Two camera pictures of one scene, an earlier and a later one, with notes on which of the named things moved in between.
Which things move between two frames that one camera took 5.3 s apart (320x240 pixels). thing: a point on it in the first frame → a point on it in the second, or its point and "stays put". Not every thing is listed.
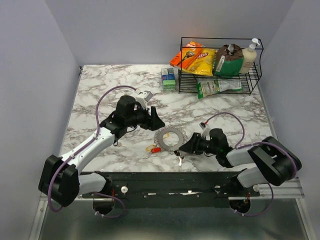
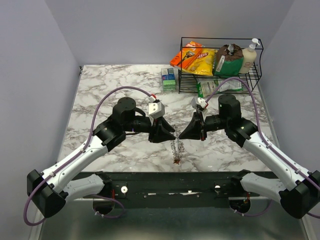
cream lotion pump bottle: x=249 y=54 stays put
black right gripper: x=192 y=145 → x=197 y=128
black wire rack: x=215 y=65 stays put
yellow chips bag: x=203 y=63 stays put
